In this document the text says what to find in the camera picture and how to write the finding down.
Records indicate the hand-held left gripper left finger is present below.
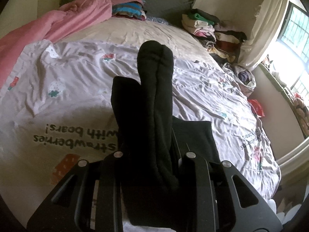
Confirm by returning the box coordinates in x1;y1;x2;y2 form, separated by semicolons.
26;151;125;232

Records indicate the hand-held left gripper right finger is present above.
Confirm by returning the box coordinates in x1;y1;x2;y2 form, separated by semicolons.
172;135;282;232

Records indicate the black sock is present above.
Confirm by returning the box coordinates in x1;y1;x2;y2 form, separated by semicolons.
110;39;180;231

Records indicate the plastic bag of clothes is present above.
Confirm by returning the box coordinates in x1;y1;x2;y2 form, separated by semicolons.
222;63;257;93

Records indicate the pile of assorted clothes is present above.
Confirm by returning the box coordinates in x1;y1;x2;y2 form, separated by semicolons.
181;8;248;64

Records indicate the stack of colourful folded clothes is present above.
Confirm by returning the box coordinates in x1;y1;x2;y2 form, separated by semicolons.
111;2;148;21

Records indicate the white printed quilt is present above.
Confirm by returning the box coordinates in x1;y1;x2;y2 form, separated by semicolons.
0;40;283;228

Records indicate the red cloth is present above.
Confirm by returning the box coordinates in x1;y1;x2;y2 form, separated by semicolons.
249;99;265;116

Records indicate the patterned cloth on sill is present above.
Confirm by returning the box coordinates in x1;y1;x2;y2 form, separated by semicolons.
291;94;309;136

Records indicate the beige bed sheet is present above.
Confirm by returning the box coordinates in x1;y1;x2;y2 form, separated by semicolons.
52;17;219;66

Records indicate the pink blanket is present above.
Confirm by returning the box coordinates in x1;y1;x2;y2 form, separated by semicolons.
0;0;113;87

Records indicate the light blue patterned cloth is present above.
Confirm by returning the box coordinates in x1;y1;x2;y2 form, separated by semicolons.
145;15;169;25

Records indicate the cream curtain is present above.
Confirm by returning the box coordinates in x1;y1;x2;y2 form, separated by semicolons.
238;0;291;69

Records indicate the grey headboard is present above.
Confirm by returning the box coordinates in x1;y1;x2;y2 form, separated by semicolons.
62;0;196;27

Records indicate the window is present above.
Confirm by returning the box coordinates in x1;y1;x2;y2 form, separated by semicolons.
276;1;309;97

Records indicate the white wardrobe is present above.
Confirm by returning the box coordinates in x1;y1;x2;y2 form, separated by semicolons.
5;0;64;38

